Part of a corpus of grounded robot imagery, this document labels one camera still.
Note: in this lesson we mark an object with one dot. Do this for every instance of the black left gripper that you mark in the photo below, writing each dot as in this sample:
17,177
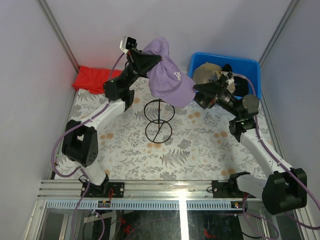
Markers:
141,63

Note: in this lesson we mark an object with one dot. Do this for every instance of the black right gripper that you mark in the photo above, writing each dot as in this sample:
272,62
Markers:
217,89

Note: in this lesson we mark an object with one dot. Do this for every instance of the purple baseball cap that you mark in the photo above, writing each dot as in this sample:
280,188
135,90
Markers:
166,81

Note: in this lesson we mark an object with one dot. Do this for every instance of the black baseball cap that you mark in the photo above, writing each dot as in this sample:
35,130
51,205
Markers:
240,88

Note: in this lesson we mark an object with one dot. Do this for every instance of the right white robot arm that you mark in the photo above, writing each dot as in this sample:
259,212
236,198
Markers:
285,187

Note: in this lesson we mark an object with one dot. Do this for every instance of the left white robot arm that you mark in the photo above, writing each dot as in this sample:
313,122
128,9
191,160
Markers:
80,140

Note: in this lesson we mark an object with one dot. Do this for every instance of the beige baseball cap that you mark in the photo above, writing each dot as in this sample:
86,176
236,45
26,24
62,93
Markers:
205,72

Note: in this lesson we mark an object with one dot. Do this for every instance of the blue plastic bin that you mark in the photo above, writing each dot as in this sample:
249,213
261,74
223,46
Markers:
243,66

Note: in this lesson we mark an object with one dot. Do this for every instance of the red folded cloth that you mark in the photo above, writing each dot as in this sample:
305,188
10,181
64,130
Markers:
93,79

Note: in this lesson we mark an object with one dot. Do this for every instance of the floral patterned table mat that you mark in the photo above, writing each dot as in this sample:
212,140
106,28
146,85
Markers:
200,148

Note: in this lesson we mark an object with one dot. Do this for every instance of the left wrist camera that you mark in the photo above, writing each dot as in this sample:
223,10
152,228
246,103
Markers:
127,43

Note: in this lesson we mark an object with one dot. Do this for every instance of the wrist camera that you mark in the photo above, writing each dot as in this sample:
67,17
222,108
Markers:
127,43
229,78

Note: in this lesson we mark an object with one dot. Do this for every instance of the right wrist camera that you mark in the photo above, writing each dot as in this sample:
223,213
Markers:
229,78

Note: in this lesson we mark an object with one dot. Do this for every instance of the black wire hat stand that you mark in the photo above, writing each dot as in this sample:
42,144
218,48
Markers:
158,121

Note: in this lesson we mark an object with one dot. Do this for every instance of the aluminium mounting rail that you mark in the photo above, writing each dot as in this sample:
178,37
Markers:
68,189

